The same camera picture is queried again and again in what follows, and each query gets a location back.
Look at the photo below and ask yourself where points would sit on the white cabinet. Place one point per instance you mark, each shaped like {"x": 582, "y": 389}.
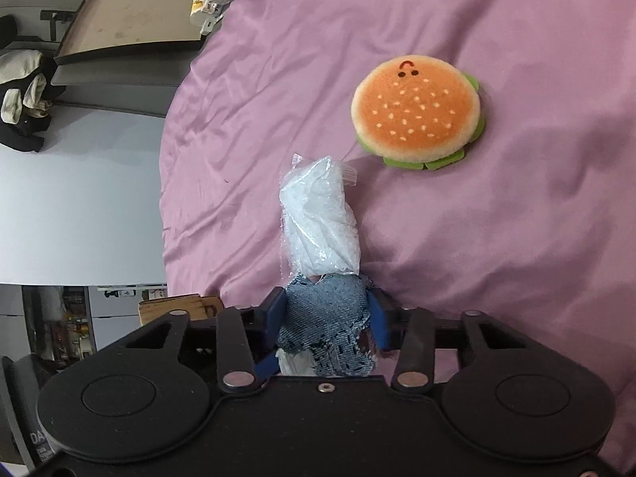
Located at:
{"x": 109, "y": 318}

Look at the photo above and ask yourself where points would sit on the pink bed sheet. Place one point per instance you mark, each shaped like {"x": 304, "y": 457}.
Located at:
{"x": 521, "y": 233}

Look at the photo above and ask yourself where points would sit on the black picture frame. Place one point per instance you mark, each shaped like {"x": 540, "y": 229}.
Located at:
{"x": 134, "y": 15}

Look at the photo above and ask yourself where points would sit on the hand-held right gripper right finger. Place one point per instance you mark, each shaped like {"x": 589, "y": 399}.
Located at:
{"x": 381, "y": 325}

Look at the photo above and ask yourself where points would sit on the white bagged bundle denim wrap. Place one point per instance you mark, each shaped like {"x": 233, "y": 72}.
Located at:
{"x": 318, "y": 218}

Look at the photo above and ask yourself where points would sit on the hamburger plush toy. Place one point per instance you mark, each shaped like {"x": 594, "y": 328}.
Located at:
{"x": 415, "y": 109}

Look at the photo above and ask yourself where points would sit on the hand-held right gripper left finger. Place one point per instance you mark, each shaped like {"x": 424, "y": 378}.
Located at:
{"x": 274, "y": 315}

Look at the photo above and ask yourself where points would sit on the brown cardboard box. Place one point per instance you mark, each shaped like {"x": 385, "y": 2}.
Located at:
{"x": 174, "y": 310}

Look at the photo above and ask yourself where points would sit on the white charger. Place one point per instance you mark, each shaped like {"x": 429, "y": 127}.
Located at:
{"x": 206, "y": 21}

